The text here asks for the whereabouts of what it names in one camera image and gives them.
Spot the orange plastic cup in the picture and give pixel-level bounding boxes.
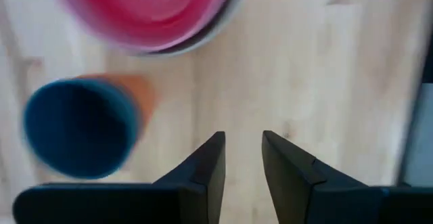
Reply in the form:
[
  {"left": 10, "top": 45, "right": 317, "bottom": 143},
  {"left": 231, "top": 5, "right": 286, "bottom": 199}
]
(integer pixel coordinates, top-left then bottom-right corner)
[{"left": 76, "top": 73, "right": 156, "bottom": 140}]

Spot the pink plastic bowl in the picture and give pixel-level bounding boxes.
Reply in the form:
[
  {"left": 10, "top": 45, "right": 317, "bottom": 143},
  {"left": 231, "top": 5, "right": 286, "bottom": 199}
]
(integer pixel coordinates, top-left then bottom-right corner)
[{"left": 50, "top": 0, "right": 237, "bottom": 53}]

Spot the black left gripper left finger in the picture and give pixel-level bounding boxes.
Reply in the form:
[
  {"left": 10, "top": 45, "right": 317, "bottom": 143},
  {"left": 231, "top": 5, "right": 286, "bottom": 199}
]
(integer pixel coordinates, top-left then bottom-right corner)
[{"left": 12, "top": 131, "right": 227, "bottom": 224}]

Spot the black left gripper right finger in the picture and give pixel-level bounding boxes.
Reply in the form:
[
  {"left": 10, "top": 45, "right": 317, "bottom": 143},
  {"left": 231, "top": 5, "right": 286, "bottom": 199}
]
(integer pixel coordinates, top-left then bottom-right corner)
[{"left": 262, "top": 130, "right": 433, "bottom": 224}]

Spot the blue plastic cup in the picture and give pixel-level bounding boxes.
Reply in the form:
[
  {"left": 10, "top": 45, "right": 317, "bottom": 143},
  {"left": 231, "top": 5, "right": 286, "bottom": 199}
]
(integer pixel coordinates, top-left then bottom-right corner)
[{"left": 22, "top": 78, "right": 141, "bottom": 180}]

